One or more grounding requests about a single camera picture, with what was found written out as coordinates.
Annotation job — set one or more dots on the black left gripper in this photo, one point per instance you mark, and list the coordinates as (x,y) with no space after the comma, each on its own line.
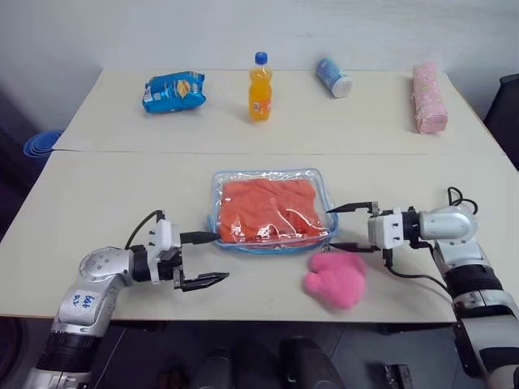
(168,269)

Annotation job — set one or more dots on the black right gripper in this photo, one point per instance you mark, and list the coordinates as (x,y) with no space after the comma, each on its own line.
(375,210)

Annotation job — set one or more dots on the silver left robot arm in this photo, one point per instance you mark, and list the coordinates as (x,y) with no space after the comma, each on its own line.
(87,283)

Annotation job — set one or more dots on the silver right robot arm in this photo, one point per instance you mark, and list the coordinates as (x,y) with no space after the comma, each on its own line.
(466,259)

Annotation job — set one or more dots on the orange cloth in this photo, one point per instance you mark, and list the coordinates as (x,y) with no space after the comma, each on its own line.
(267,206)

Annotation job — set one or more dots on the clear plastic pouch blue trim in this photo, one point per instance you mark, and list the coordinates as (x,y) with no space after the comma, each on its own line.
(275,178)

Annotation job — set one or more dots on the pink plush toy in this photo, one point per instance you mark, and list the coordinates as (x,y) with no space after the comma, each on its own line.
(334,279)

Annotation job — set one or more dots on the pink patterned pencil case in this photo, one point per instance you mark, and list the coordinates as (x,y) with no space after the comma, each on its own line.
(429,97)

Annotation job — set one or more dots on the blue white canister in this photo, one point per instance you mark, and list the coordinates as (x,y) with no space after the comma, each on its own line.
(332,77)

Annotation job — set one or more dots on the orange soda bottle blue cap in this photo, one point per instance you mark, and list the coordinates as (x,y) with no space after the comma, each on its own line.
(260,93)

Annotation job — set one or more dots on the blue chip bag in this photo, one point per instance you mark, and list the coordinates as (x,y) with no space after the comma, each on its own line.
(174,93)

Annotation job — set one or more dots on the black chair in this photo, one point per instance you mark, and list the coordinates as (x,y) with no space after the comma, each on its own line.
(504,117)

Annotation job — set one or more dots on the blue round stack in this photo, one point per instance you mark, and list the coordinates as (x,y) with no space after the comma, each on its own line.
(40,144)

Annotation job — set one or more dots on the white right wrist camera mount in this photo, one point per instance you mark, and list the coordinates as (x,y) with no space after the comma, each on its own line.
(385,229)

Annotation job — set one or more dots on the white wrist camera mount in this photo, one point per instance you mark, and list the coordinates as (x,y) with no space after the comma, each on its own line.
(164,235)
(385,229)

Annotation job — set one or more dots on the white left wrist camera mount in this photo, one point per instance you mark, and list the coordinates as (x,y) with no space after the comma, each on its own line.
(164,235)

